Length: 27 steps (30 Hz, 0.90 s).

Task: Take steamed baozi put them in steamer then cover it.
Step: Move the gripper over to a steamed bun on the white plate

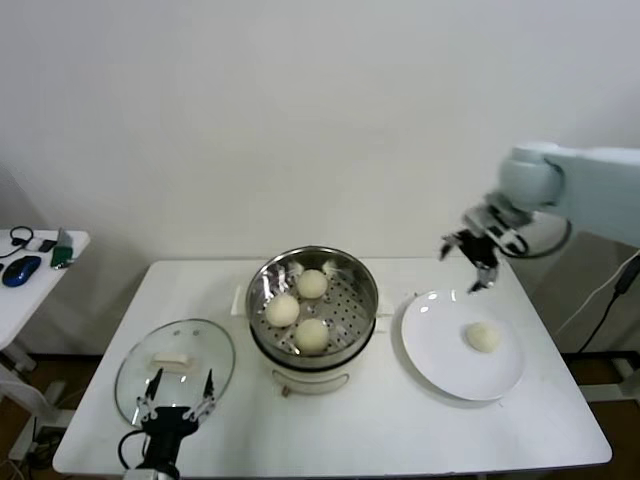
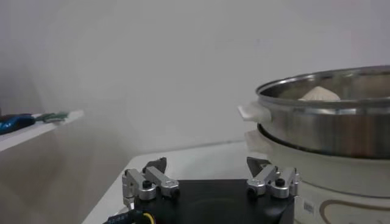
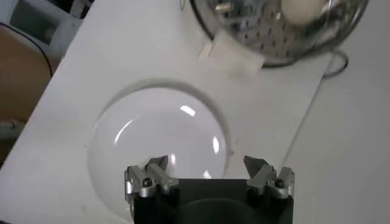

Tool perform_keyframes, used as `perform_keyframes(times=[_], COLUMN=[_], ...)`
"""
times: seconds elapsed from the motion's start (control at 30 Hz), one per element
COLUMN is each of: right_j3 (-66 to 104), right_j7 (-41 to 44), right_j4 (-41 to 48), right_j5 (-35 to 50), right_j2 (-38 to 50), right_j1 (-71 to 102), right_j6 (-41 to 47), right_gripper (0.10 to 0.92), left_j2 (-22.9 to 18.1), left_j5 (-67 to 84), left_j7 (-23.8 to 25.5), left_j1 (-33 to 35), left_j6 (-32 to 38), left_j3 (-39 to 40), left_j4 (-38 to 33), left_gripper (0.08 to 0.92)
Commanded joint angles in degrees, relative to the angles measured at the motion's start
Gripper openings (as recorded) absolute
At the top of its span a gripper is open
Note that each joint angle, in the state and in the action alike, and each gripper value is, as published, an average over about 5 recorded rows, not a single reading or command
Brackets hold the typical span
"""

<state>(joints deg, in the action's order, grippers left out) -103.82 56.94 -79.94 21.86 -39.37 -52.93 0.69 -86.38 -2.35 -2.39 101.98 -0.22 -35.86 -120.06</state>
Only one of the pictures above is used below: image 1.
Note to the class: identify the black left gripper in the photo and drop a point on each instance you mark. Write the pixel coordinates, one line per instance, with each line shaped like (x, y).
(167, 425)

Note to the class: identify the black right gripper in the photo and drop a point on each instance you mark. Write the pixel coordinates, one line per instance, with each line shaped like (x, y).
(482, 247)

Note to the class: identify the white steamed baozi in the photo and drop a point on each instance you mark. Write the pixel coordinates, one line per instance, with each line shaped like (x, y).
(483, 337)
(282, 310)
(312, 284)
(311, 336)

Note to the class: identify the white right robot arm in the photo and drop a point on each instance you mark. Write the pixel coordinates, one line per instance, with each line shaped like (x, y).
(530, 175)

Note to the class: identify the stainless steel steamer basket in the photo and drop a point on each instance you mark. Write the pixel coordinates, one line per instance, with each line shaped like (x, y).
(362, 341)

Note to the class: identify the white round plate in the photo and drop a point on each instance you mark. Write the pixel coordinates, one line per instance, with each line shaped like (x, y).
(450, 310)

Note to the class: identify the white electric pot base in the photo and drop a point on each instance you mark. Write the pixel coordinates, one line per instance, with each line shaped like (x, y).
(310, 380)

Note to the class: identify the white side table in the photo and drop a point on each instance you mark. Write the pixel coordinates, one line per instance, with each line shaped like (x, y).
(30, 310)

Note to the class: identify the green circuit board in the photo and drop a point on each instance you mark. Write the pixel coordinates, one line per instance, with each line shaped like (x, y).
(62, 255)

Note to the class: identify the grey upright card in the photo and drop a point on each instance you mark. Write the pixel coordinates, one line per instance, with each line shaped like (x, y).
(65, 237)

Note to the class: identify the small black device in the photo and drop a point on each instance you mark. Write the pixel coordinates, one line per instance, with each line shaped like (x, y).
(49, 245)

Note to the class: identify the blue computer mouse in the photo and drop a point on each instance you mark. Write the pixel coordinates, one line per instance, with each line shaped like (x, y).
(21, 270)

